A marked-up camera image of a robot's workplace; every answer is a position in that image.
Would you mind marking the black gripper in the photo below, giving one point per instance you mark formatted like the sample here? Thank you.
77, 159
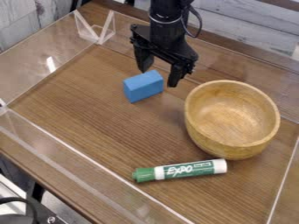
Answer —
178, 54

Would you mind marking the blue rectangular block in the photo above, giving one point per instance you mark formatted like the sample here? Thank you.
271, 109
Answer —
142, 86

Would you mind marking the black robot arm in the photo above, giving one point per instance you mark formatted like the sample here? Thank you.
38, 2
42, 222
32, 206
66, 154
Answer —
173, 20

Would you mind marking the brown wooden bowl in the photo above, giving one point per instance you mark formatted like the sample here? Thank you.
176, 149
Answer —
230, 119

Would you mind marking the clear acrylic tray walls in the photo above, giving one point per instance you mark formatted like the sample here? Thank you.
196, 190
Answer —
72, 132

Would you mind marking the green Expo marker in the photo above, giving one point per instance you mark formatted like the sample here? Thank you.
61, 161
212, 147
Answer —
174, 171

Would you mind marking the black equipment bottom left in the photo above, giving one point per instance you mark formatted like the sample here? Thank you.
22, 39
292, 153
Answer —
26, 211

